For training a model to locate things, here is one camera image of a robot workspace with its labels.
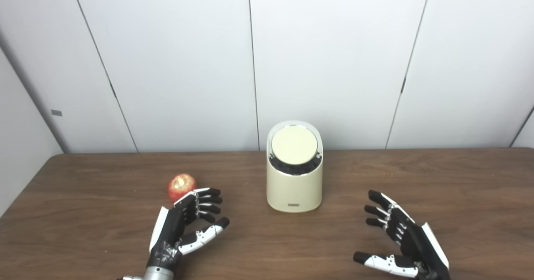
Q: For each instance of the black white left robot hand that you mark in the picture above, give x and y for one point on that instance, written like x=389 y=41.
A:
x=169 y=230

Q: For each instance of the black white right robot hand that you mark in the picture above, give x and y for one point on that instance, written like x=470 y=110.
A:
x=417 y=242

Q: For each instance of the cream-colored bin body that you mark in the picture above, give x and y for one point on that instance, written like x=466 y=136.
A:
x=294 y=190

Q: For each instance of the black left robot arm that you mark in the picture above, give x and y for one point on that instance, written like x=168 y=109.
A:
x=158 y=274

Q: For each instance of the cream round bin lid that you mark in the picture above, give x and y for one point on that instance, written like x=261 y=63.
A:
x=294 y=145

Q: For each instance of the red apple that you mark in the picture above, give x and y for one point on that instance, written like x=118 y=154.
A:
x=180 y=185

